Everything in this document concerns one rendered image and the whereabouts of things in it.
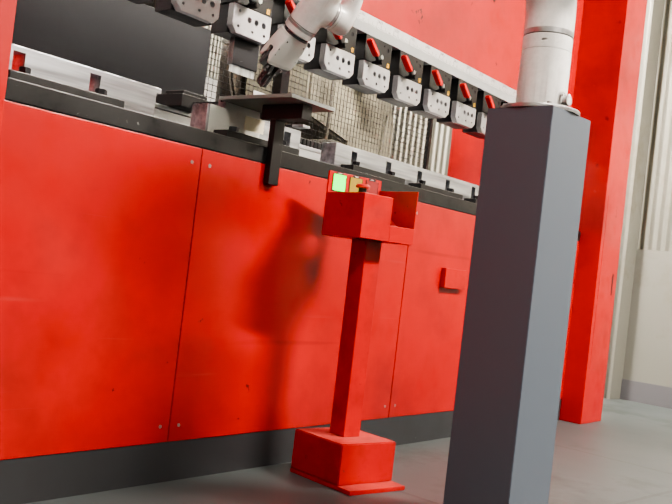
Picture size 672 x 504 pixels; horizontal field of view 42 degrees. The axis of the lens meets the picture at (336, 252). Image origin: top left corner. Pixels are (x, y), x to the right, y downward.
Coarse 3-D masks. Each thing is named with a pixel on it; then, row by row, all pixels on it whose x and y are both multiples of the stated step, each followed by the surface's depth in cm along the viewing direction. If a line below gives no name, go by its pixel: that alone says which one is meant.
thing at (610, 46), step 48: (624, 0) 405; (624, 48) 406; (576, 96) 415; (624, 96) 410; (480, 144) 444; (624, 144) 415; (624, 192) 420; (576, 288) 407; (576, 336) 405; (576, 384) 403
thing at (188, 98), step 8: (160, 96) 260; (168, 96) 258; (176, 96) 255; (184, 96) 255; (192, 96) 257; (200, 96) 261; (168, 104) 257; (176, 104) 255; (184, 104) 255; (192, 104) 257; (216, 104) 252
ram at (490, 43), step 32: (384, 0) 292; (416, 0) 307; (448, 0) 323; (480, 0) 341; (512, 0) 361; (384, 32) 293; (416, 32) 308; (448, 32) 325; (480, 32) 343; (512, 32) 364; (576, 32) 413; (480, 64) 345; (512, 64) 366; (576, 64) 416
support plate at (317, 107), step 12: (228, 96) 237; (240, 96) 235; (252, 96) 232; (264, 96) 229; (276, 96) 227; (288, 96) 224; (300, 96) 226; (252, 108) 247; (312, 108) 236; (324, 108) 234
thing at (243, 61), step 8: (232, 40) 244; (240, 40) 245; (232, 48) 244; (240, 48) 246; (248, 48) 248; (256, 48) 251; (232, 56) 244; (240, 56) 246; (248, 56) 248; (256, 56) 251; (232, 64) 245; (240, 64) 246; (248, 64) 249; (256, 64) 251; (240, 72) 248; (248, 72) 250
